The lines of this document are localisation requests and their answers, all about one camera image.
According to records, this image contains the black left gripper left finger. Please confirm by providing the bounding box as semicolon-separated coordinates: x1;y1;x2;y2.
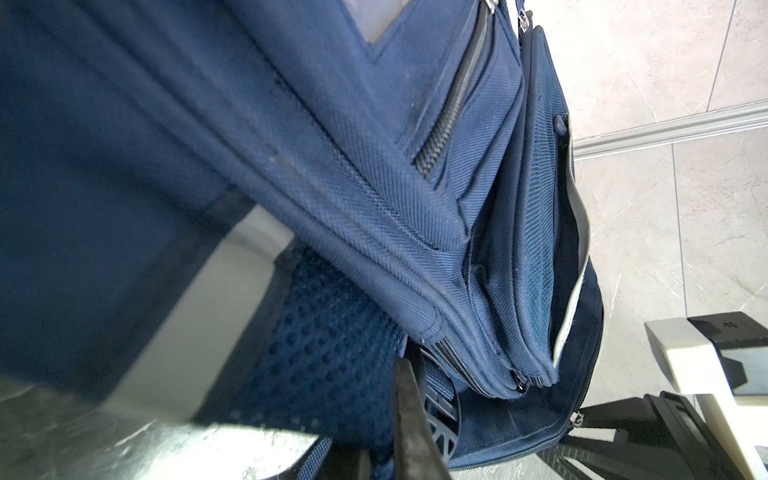
314;446;372;480

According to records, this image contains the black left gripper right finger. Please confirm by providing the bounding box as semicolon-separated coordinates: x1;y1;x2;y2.
394;358;451;480

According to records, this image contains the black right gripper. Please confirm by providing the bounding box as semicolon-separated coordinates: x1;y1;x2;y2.
537;391;744;480

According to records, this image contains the navy blue student backpack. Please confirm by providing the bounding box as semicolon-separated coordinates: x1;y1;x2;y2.
1;1;604;479

